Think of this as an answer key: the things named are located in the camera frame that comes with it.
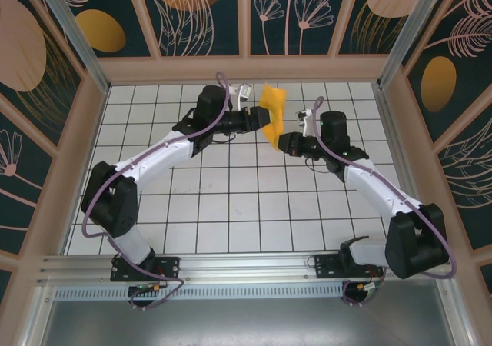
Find aluminium mounting rail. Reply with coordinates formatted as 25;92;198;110
38;248;458;285

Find aluminium side rail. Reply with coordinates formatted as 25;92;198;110
374;83;435;251

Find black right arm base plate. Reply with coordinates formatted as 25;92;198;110
314;251;384;280

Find dark panel beige oval gold lines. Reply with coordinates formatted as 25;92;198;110
0;0;85;149

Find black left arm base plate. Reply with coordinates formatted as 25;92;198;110
110;254;181;283

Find dark panel orange oval feather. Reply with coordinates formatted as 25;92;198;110
401;0;492;143

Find dark panel beige oval leaves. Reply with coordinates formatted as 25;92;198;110
337;0;420;57

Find dark panel orange circle leaves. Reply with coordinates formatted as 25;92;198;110
138;0;241;58

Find dark panel pink flowers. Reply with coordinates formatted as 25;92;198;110
249;0;350;57

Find dark panel small orange oval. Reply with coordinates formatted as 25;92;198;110
63;0;153;58

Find orange cloth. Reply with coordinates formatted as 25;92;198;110
259;84;288;153

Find dark panel pink leaf outlines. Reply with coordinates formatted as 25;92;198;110
437;121;492;253

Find dark panel pink flower outline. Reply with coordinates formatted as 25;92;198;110
0;105;54;255

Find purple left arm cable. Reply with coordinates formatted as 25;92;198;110
80;72;234;311

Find aluminium corner post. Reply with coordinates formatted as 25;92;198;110
32;0;112;95
376;0;443;89

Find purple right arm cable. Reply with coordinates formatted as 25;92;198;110
313;96;458;308

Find grey metal floor panel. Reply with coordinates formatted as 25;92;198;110
32;278;474;346

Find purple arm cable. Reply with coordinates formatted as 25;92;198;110
313;96;458;308
80;72;234;311

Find slotted grey cable duct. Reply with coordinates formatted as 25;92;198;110
53;287;349;301

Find pink enclosure frame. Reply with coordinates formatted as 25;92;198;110
0;0;492;346

